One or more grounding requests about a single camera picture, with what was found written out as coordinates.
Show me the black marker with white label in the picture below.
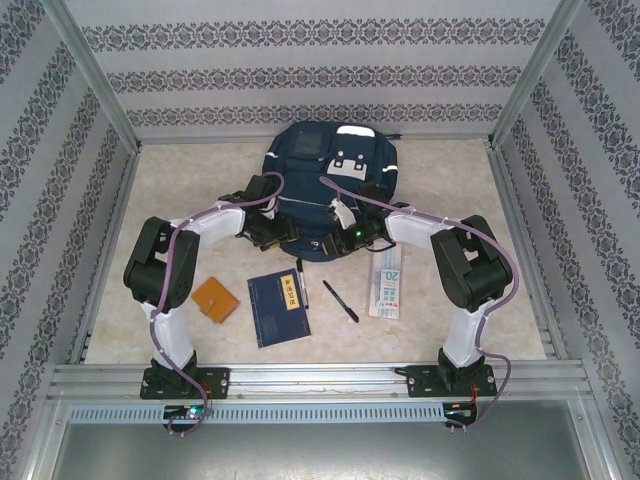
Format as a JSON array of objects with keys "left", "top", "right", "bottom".
[{"left": 295, "top": 257, "right": 310, "bottom": 309}]

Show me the aluminium frame post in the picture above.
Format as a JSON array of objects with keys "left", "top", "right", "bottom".
[
  {"left": 488, "top": 0, "right": 585, "bottom": 151},
  {"left": 41, "top": 0, "right": 144, "bottom": 154}
]

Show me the aluminium mounting rail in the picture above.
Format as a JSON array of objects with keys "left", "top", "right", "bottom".
[{"left": 46, "top": 362, "right": 595, "bottom": 403}]

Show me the grey slotted cable duct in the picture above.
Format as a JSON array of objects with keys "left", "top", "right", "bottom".
[{"left": 66, "top": 402, "right": 447, "bottom": 426}]

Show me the purple cable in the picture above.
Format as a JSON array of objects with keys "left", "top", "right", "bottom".
[
  {"left": 318, "top": 175, "right": 521, "bottom": 436},
  {"left": 149, "top": 171, "right": 286, "bottom": 440}
]

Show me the small circuit board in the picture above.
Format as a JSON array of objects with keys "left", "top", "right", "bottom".
[
  {"left": 163, "top": 403, "right": 210, "bottom": 422},
  {"left": 443, "top": 399, "right": 480, "bottom": 422}
]

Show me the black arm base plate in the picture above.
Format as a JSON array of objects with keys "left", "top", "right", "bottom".
[
  {"left": 141, "top": 367, "right": 231, "bottom": 401},
  {"left": 407, "top": 364, "right": 498, "bottom": 400}
]

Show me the clear plastic stationery package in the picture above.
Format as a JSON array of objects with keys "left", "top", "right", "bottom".
[{"left": 368, "top": 243, "right": 405, "bottom": 321}]

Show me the all black marker pen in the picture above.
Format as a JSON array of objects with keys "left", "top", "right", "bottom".
[{"left": 321, "top": 279, "right": 361, "bottom": 324}]

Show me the navy blue backpack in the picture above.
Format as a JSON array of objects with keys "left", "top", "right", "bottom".
[{"left": 263, "top": 121, "right": 402, "bottom": 264}]

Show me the grey metal shelf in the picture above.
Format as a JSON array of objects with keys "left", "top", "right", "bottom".
[{"left": 47, "top": 422, "right": 609, "bottom": 480}]

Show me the aluminium side rail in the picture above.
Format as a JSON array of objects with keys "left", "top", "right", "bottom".
[
  {"left": 68, "top": 147, "right": 144, "bottom": 365},
  {"left": 487, "top": 142, "right": 570, "bottom": 360}
]

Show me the blue book with yellow label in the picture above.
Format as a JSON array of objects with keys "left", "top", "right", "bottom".
[{"left": 246, "top": 268, "right": 313, "bottom": 350}]

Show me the orange leather case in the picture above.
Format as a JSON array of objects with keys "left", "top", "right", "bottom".
[{"left": 191, "top": 276, "right": 242, "bottom": 325}]

